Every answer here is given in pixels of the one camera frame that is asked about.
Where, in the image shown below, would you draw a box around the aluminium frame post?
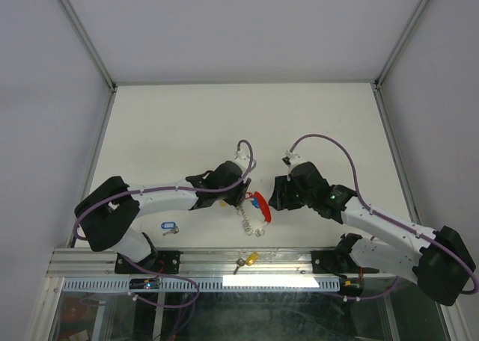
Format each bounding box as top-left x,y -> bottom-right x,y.
57,0 -> 117,91
374,0 -> 432,89

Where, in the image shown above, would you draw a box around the left aluminium frame post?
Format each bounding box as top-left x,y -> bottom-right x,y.
57,0 -> 117,91

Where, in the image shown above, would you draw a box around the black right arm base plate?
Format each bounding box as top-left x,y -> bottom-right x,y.
311,250 -> 359,277

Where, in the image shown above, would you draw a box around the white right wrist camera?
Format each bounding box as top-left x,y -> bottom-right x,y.
281,150 -> 305,168

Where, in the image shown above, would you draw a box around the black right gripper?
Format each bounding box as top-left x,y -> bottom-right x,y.
268,175 -> 314,211

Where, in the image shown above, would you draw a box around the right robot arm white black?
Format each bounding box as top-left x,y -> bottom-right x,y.
269,157 -> 476,307

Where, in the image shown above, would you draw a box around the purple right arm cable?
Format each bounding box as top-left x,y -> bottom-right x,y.
290,133 -> 479,303

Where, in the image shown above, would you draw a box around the white slotted cable duct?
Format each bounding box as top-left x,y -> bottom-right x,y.
63,274 -> 340,293

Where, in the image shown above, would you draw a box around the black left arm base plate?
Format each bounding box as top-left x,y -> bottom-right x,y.
115,250 -> 181,274

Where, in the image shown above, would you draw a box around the right aluminium frame post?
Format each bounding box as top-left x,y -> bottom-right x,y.
374,0 -> 432,89

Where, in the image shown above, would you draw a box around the blue tag key on table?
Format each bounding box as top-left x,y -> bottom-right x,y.
161,221 -> 179,236

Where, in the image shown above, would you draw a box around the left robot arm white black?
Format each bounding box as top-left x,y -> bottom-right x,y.
74,157 -> 256,273

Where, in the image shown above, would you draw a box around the aluminium mounting rail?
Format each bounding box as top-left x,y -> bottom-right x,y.
46,247 -> 335,278

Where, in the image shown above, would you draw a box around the metal keyring holder red handle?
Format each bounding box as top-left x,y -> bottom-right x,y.
237,191 -> 272,237

